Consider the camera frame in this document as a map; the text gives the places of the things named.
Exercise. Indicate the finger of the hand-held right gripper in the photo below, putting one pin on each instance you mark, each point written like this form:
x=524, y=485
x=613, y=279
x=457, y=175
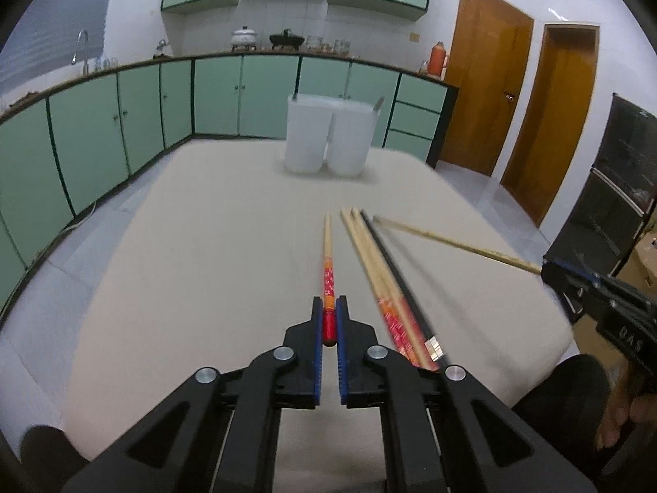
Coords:
x=574, y=303
x=569, y=273

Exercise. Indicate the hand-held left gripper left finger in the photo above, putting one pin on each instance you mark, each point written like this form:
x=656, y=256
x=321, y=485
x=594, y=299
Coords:
x=317, y=364

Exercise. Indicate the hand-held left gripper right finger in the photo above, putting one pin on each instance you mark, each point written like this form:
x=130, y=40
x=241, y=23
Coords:
x=343, y=364

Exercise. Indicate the wooden chopstick red patterned end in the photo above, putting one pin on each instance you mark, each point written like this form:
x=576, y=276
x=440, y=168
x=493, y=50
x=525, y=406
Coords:
x=364, y=257

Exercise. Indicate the plain bamboo chopstick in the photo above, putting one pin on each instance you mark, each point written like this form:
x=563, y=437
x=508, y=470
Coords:
x=462, y=244

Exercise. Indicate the pair of red-patterned wooden chopsticks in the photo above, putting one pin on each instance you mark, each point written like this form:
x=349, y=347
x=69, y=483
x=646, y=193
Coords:
x=376, y=257

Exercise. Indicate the white two-compartment utensil holder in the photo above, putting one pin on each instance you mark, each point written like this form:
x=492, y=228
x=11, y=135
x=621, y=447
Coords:
x=308, y=133

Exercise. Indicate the person's right hand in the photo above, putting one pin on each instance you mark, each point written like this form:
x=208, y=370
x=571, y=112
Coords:
x=623, y=421

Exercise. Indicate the cardboard box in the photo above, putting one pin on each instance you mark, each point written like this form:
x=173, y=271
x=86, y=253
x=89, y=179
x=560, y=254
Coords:
x=641, y=267

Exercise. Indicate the person's dark trouser leg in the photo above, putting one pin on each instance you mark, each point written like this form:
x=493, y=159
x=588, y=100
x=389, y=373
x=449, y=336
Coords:
x=559, y=400
x=51, y=452

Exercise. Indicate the plain wooden door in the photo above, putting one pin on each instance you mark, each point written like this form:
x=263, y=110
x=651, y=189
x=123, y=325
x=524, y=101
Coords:
x=554, y=123

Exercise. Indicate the red thermos flask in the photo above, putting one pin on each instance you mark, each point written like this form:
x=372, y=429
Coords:
x=438, y=59

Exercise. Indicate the small glass jar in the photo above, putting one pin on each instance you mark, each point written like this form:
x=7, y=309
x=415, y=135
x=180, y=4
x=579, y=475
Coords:
x=423, y=67

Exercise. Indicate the row of glass jars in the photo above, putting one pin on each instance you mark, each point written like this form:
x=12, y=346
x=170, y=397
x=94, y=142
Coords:
x=328, y=46

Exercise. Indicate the black wok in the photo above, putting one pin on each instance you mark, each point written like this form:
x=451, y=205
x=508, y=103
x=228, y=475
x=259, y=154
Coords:
x=285, y=40

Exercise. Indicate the green base cabinet run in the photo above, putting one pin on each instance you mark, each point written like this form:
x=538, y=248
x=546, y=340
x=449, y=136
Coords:
x=87, y=128

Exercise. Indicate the white cooking pot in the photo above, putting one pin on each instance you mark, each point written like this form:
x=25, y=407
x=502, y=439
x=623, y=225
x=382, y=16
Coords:
x=244, y=38

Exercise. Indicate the small metal kettle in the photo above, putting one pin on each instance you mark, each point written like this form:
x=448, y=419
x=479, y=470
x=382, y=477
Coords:
x=162, y=49

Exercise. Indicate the clear glass cups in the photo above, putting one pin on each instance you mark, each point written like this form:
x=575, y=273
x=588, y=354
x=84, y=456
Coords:
x=105, y=63

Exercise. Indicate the chrome sink faucet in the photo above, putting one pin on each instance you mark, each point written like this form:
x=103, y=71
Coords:
x=84, y=41

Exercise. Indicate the window blinds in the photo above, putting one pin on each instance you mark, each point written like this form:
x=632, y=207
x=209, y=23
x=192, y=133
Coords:
x=46, y=36

